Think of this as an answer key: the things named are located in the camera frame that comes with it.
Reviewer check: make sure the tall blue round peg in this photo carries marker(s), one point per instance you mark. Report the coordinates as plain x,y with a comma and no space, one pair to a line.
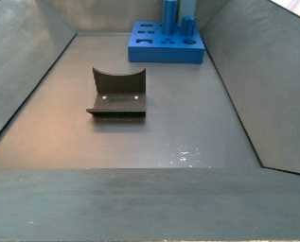
169,16

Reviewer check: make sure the black curved holder stand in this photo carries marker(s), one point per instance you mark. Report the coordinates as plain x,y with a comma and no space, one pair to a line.
121,94

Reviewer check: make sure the blue foam shape board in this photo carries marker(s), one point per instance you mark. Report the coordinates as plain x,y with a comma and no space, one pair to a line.
150,46

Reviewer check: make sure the short blue peg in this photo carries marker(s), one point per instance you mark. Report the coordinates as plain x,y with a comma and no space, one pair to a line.
188,25

